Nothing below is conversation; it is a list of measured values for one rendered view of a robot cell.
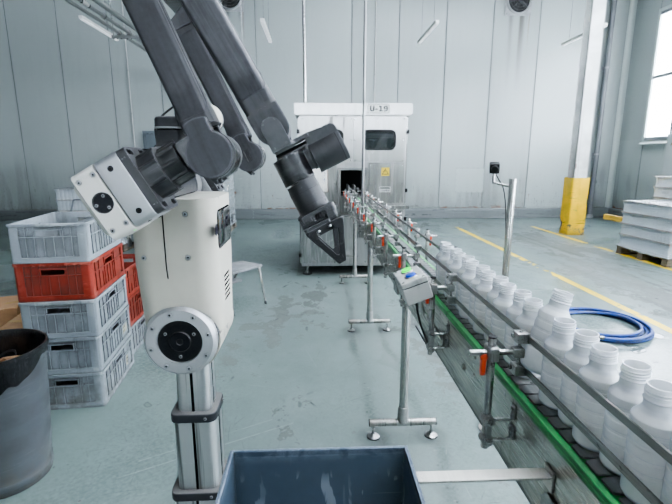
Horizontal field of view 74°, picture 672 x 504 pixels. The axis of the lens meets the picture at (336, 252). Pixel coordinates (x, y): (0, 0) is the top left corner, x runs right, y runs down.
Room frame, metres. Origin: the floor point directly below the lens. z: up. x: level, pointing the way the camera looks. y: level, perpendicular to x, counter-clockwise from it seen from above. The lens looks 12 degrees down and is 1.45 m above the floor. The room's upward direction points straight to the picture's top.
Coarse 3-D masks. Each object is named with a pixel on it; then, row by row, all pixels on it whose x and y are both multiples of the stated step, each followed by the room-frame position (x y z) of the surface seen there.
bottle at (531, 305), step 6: (528, 300) 0.89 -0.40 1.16; (534, 300) 0.89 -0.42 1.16; (540, 300) 0.88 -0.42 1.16; (528, 306) 0.87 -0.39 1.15; (534, 306) 0.86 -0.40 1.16; (540, 306) 0.86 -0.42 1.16; (522, 312) 0.88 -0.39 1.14; (528, 312) 0.86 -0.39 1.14; (534, 312) 0.86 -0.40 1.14; (516, 318) 0.89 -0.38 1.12; (522, 318) 0.87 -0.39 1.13; (528, 318) 0.86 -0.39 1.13; (534, 318) 0.86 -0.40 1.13; (516, 324) 0.88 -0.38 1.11; (522, 324) 0.86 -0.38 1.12; (528, 324) 0.85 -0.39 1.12; (528, 330) 0.85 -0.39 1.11; (528, 378) 0.85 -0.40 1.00
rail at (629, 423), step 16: (384, 208) 3.14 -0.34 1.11; (432, 256) 1.54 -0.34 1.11; (448, 272) 1.34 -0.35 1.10; (528, 336) 0.81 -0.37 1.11; (544, 352) 0.75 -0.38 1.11; (560, 368) 0.69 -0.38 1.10; (608, 400) 0.57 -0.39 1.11; (624, 416) 0.54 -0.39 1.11; (640, 432) 0.51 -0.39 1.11; (656, 448) 0.48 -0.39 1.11; (656, 496) 0.47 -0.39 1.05
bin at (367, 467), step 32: (320, 448) 0.70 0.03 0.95; (352, 448) 0.70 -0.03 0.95; (384, 448) 0.70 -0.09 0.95; (224, 480) 0.62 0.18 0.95; (256, 480) 0.69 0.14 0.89; (288, 480) 0.69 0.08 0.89; (320, 480) 0.69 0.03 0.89; (352, 480) 0.70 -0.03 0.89; (384, 480) 0.70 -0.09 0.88; (416, 480) 0.62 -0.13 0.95; (448, 480) 0.64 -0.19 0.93; (480, 480) 0.64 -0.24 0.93; (512, 480) 0.64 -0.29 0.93; (544, 480) 0.67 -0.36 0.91
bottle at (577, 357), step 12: (576, 336) 0.70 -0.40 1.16; (588, 336) 0.68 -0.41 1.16; (576, 348) 0.70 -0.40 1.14; (588, 348) 0.68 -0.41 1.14; (564, 360) 0.71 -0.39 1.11; (576, 360) 0.68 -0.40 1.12; (588, 360) 0.68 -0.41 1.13; (576, 372) 0.68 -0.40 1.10; (564, 384) 0.70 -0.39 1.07; (576, 384) 0.68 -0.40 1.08; (564, 396) 0.69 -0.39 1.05; (564, 420) 0.69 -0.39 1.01
